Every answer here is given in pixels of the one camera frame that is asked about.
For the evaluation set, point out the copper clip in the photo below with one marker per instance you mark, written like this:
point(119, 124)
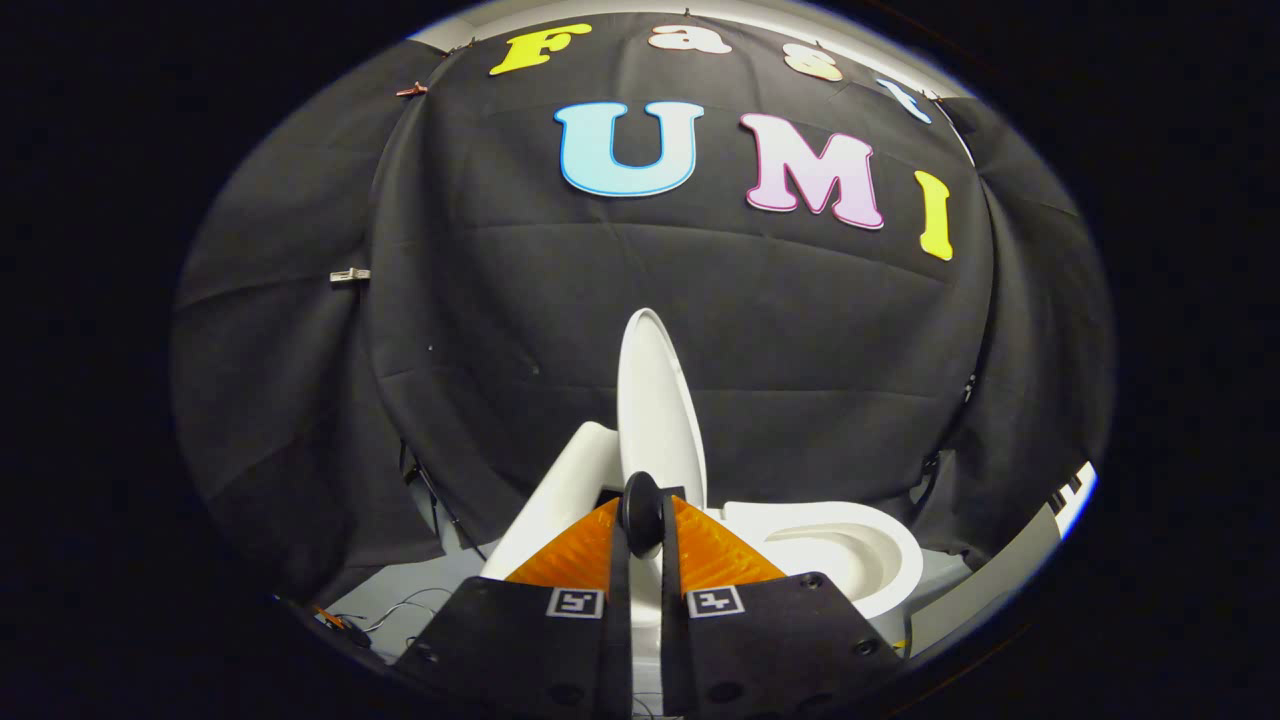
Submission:
point(412, 90)

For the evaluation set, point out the white toilet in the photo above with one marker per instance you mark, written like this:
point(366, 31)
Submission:
point(860, 560)

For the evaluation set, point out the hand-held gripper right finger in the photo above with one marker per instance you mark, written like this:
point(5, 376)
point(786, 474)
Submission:
point(770, 650)

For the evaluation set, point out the black backdrop cloth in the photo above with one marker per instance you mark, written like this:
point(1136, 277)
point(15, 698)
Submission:
point(620, 300)

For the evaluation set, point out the white toilet lid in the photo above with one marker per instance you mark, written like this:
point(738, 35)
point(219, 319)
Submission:
point(655, 400)

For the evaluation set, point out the grey board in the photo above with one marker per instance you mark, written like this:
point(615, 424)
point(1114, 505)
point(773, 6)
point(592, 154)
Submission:
point(985, 590)

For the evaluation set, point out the black and white stepped rack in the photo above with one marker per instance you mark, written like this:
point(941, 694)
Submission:
point(1072, 495)

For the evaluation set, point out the silver metal clip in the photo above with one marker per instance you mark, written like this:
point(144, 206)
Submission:
point(350, 275)

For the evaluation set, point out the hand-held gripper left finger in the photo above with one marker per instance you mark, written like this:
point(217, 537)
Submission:
point(530, 650)

